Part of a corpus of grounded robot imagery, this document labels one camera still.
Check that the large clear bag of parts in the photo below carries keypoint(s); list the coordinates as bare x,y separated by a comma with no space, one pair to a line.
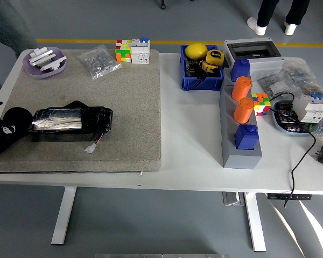
298,74

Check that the grey enclosure box, clear lid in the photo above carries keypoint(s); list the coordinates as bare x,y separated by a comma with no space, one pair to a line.
266,63

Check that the blue plastic bin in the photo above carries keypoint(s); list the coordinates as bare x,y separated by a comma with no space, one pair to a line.
202,83

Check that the grey stepped holder block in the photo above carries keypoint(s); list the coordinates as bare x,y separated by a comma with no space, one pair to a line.
241,160

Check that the large multicolour puzzle cube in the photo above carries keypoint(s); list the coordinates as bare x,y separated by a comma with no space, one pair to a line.
123,52

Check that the black table control panel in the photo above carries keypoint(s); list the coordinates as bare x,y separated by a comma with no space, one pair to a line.
289,196

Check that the small clear bag of parts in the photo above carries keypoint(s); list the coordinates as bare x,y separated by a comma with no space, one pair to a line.
274,86

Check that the black rag with white print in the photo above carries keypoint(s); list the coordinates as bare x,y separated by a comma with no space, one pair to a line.
5,134

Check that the grey box under table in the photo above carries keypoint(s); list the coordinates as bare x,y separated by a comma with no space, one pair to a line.
232,199

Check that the person in black trousers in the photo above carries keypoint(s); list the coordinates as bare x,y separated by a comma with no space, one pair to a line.
266,10

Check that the blue square bottle block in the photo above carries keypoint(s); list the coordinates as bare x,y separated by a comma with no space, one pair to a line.
246,138
239,70

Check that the orange cylinder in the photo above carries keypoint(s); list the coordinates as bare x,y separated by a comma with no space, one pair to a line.
241,90
243,111

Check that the black chair caster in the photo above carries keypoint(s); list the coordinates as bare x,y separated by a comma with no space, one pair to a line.
163,4

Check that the clear bag of metal nuts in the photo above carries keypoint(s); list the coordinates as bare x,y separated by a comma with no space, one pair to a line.
99,63

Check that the black glossy panel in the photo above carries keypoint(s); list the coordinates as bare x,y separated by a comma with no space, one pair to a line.
70,121

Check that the black electronic modules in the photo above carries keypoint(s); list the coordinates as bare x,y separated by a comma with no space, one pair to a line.
286,117

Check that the small multicolour puzzle cube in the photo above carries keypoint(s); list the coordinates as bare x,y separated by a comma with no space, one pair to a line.
261,104

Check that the yellow round tape measure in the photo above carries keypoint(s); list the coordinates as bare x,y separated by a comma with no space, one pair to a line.
214,56

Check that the purple oval tray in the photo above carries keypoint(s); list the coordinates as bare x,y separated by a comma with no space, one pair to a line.
32,71

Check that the white circuit breaker, blue clips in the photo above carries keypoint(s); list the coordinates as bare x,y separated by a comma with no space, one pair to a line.
309,110

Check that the long silver metal bar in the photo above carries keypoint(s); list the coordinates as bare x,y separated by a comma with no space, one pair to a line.
43,58

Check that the white breaker block, blue top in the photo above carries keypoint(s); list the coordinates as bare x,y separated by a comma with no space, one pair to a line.
140,52

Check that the yellow and black tape measure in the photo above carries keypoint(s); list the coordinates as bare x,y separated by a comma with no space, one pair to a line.
208,68

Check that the white plastic block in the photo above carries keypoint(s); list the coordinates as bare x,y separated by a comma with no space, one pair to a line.
41,50

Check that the white metal bracket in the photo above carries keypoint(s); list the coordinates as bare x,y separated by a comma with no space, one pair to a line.
53,64

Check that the grey-brown table mat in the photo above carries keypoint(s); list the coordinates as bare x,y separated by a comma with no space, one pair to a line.
97,121

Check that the yellow oval ball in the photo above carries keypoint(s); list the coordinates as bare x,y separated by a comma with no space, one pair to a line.
196,51

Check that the white table leg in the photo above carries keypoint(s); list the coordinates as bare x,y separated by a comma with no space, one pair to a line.
255,225
64,215

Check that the light blue oval tray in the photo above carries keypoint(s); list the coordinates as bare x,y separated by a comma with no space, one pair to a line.
278,125

